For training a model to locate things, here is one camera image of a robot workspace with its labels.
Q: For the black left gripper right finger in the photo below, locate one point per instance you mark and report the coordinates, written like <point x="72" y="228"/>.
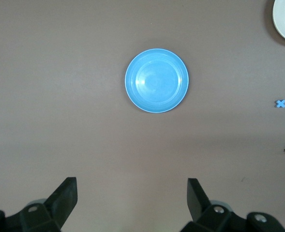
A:
<point x="200" y="207"/>

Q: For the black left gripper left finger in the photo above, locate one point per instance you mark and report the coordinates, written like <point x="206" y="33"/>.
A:
<point x="57" y="207"/>

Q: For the blue letter x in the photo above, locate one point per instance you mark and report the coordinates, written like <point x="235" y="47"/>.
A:
<point x="280" y="104"/>

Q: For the brown table cover sheet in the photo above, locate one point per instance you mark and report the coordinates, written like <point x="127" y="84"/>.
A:
<point x="60" y="96"/>

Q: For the blue plate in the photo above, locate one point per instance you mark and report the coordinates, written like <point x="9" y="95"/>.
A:
<point x="156" y="81"/>

